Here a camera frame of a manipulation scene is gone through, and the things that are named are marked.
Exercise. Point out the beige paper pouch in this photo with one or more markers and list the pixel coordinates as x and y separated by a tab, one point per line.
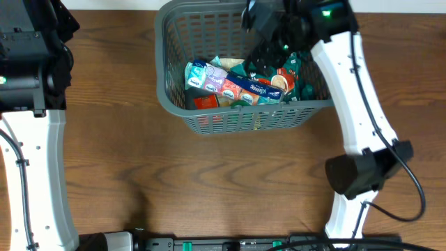
228	63

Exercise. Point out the green lid jar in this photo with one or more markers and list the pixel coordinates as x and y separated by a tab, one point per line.
239	103

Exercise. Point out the green coffee bag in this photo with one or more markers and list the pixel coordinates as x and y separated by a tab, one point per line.
286	78

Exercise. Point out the orange pasta package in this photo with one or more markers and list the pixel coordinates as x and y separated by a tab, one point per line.
211	101

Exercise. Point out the grey plastic basket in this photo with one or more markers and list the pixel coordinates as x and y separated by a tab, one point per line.
189	30

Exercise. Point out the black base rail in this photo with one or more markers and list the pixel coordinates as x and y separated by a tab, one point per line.
248	244

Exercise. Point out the tissue pack multipack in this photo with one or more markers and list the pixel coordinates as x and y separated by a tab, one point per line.
218	81

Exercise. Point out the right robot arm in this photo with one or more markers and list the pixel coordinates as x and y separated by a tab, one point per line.
373	153

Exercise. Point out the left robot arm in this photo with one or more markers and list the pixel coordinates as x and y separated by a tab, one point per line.
35	72

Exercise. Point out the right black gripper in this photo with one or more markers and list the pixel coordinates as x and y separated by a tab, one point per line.
266	56

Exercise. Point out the light blue wipes packet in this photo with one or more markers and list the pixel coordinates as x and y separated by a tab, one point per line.
215	62

